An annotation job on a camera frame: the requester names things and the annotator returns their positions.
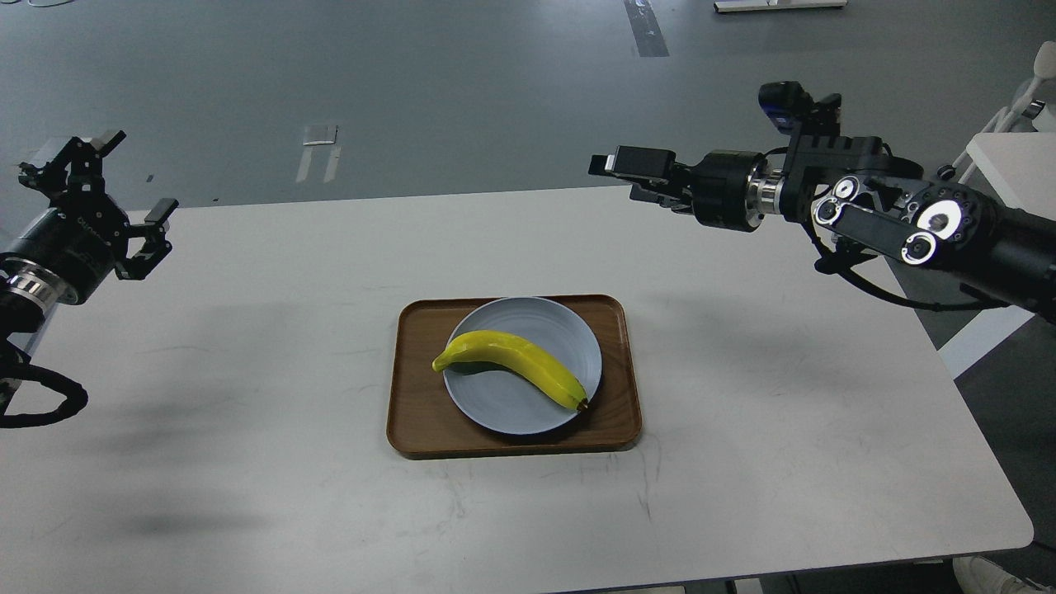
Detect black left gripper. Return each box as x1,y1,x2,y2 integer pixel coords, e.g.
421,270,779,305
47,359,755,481
2,130,180,307

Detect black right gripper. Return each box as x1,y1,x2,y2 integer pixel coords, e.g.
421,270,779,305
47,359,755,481
588,145,766,233

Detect yellow banana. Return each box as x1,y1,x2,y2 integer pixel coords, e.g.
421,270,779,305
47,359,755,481
431,330,589,411

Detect blue-grey round plate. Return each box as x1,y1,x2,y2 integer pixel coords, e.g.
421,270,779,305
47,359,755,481
439,297,602,437

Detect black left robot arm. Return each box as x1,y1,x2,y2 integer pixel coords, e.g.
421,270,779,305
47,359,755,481
1,130,180,429

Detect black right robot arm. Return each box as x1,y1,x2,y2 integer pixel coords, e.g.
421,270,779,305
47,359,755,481
589,80,1055,321

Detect brown wooden tray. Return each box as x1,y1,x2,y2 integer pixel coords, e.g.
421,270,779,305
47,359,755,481
386,295,642,460

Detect white side table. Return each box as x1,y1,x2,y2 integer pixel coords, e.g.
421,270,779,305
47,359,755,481
938,132,1055,379

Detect white shoe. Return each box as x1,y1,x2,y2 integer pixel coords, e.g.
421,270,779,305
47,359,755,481
951,556,1055,593

